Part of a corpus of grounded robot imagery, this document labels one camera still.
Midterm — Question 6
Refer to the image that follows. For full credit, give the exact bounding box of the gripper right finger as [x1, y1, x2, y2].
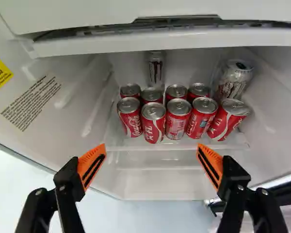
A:
[196, 143, 290, 233]

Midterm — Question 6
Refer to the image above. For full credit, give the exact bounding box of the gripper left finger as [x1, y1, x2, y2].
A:
[14, 143, 108, 233]

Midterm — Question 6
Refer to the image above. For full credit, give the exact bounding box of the white fridge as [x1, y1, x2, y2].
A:
[0, 0, 291, 201]

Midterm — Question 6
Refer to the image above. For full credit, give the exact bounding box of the tall white drink can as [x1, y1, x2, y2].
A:
[145, 50, 167, 89]
[212, 59, 255, 100]

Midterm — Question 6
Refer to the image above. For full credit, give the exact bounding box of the red soda can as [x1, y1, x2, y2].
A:
[141, 101, 167, 144]
[116, 96, 143, 138]
[207, 98, 252, 142]
[187, 82, 211, 102]
[185, 96, 219, 140]
[140, 87, 164, 105]
[120, 83, 142, 100]
[165, 83, 188, 100]
[164, 98, 193, 141]

